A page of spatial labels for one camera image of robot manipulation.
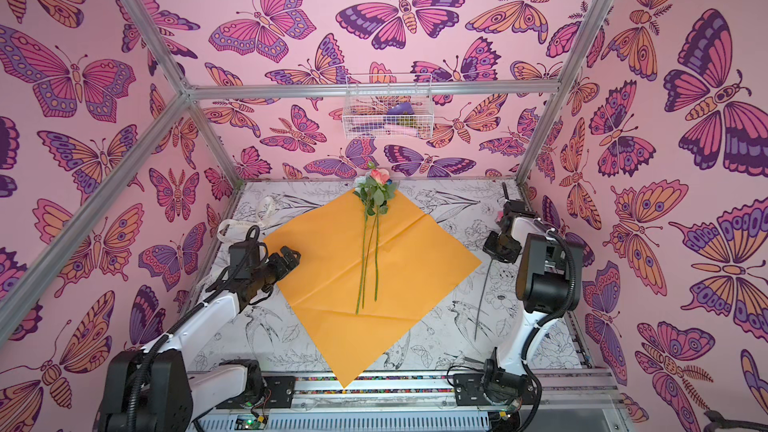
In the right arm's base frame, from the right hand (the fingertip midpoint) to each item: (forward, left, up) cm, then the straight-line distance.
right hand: (495, 251), depth 98 cm
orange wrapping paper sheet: (-5, +25, -1) cm, 26 cm away
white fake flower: (+22, +44, +4) cm, 49 cm away
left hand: (-7, +63, +8) cm, 64 cm away
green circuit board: (-46, +69, -4) cm, 83 cm away
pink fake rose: (+27, +39, +9) cm, 48 cm away
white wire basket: (+33, +35, +33) cm, 59 cm away
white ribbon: (+9, +91, -1) cm, 91 cm away
